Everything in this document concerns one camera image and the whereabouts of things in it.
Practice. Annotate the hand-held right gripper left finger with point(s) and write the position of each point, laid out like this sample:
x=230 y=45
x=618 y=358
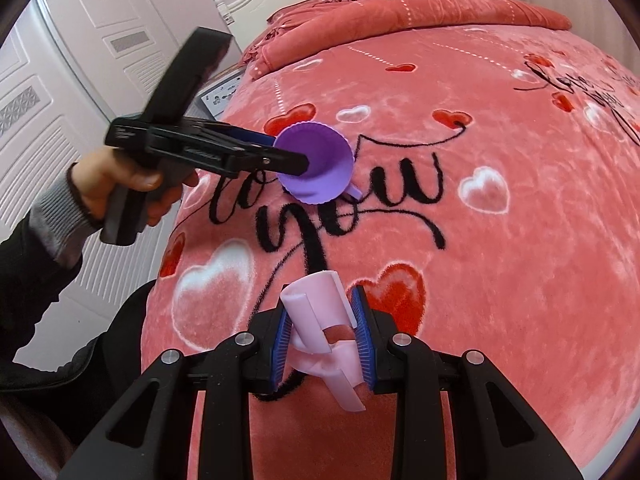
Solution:
x=280 y=350

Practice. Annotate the purple silicone cup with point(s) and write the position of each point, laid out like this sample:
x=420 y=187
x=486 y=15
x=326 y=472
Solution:
x=325 y=160

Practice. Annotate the white nightstand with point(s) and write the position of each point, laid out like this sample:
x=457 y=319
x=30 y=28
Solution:
x=222 y=92

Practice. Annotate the white panelled wardrobe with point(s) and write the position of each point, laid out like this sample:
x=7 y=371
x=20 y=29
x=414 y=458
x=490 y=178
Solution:
x=50 y=85

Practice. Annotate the pink plastic clip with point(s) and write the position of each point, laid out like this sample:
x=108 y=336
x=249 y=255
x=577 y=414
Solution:
x=312 y=320

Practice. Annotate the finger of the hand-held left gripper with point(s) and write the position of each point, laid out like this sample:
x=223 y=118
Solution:
x=245 y=135
x=235 y=157

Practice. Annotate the folded red quilt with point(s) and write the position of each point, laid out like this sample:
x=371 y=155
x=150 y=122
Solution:
x=400 y=15

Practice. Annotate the person's left hand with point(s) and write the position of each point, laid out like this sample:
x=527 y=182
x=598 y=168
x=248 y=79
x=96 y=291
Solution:
x=95 y=180

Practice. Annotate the pink heart printed blanket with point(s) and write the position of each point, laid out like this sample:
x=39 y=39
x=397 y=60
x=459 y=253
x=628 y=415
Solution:
x=500 y=260

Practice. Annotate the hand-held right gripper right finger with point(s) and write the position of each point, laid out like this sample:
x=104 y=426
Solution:
x=362 y=340

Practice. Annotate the person's left forearm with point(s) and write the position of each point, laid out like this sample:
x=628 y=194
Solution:
x=50 y=230

